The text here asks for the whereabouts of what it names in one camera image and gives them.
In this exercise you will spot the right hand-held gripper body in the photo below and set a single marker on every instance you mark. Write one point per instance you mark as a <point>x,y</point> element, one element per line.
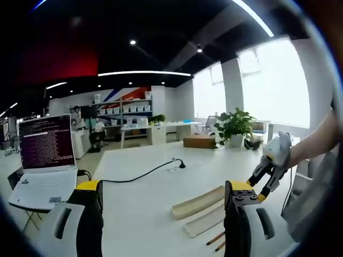
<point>277,151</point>

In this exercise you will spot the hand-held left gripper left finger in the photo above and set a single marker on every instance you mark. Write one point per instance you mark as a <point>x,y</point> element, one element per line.
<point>88,225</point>

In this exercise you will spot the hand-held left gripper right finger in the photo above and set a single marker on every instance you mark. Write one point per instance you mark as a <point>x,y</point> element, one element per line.
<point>237,227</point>

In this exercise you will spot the brown wooden chopstick utensil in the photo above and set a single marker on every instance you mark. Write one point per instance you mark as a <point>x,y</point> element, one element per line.
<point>220,246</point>
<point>215,238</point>

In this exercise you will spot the wooden cutlery case lid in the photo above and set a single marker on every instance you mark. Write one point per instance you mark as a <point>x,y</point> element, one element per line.
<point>206,223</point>

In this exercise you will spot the wooden cutlery case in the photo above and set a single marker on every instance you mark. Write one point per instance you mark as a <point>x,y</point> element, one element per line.
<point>198,203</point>

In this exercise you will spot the black headset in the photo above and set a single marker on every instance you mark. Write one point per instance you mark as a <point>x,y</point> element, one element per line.
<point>252,144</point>

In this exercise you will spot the potted green plant white pot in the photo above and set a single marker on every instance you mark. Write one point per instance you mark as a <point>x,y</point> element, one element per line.
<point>237,125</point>

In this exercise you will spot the brown cardboard box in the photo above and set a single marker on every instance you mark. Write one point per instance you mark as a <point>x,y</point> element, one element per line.
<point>199,141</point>

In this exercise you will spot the grey office chair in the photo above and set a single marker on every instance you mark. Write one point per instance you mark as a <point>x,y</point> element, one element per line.
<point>207,124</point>

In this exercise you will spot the white laptop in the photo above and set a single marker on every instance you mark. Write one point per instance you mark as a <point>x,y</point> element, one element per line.
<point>48,158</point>

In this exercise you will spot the white office desk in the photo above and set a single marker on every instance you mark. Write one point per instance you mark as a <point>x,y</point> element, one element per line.
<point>160,131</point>

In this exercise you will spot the black monitor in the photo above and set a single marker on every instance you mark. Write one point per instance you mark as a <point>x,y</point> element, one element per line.
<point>88,112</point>

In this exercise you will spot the small green plant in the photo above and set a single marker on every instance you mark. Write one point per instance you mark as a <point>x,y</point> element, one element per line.
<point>157,119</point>

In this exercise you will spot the shelf with white bins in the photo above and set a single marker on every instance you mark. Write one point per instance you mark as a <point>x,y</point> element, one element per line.
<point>126,108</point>

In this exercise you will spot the long ceiling light strip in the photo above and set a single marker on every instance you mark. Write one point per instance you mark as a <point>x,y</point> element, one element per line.
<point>144,73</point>

